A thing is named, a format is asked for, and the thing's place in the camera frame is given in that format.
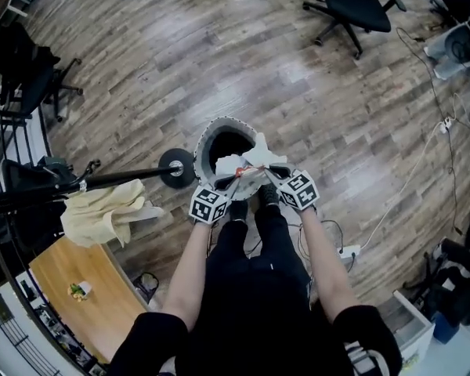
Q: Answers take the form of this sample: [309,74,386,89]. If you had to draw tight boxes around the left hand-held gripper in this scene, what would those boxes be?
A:
[189,173,242,225]

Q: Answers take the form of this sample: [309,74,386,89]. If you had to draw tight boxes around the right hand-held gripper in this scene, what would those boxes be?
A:
[259,163,321,212]

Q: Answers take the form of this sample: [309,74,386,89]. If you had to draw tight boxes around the white clothes with red print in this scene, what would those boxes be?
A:
[215,132,289,178]

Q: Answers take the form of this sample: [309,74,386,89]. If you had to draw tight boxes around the black coat stand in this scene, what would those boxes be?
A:
[0,150,195,217]

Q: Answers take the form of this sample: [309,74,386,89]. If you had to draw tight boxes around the yellow clothes shirt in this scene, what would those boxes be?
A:
[60,178,165,249]

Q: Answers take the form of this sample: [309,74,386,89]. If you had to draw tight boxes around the person's left forearm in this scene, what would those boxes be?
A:
[163,221,213,331]

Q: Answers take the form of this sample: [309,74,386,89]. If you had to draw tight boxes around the person's right forearm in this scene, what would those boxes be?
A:
[299,208,360,324]

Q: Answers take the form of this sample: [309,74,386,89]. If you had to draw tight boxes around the person's right shoe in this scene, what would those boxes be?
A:
[258,184,280,208]

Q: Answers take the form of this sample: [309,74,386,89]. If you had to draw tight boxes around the person's shoe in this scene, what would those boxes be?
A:
[229,200,249,223]
[258,184,280,208]

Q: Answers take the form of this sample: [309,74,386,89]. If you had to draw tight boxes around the person's left shoe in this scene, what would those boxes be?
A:
[229,200,249,223]

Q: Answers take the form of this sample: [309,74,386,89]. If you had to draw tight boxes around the grey laundry basket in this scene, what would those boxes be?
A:
[193,116,268,203]

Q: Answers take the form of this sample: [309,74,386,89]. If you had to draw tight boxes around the person's black trousers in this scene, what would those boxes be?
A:
[208,204,313,291]

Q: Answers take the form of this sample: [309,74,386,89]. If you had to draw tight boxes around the black mesh wastebin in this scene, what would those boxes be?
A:
[132,272,160,302]

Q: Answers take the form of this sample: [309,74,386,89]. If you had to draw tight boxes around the person's black t-shirt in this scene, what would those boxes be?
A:
[109,256,403,376]

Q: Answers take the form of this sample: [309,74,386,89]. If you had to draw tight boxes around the wooden table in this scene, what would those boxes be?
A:
[29,236,150,363]

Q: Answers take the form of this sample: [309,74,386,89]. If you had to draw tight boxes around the small potted flower plant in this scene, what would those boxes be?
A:
[68,281,93,302]

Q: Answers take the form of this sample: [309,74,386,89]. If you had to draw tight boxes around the black office chair with headrest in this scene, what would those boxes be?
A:
[2,157,80,250]

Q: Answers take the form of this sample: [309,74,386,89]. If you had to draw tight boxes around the floor fan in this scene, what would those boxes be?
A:
[442,23,470,70]

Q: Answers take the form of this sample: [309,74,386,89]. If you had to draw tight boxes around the blue bin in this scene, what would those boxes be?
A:
[432,311,460,345]

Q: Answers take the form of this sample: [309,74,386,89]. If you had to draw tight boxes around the dark metal railing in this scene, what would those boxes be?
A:
[0,103,114,376]

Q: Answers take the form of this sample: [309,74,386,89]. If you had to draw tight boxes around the white power cable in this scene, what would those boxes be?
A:
[359,125,446,247]

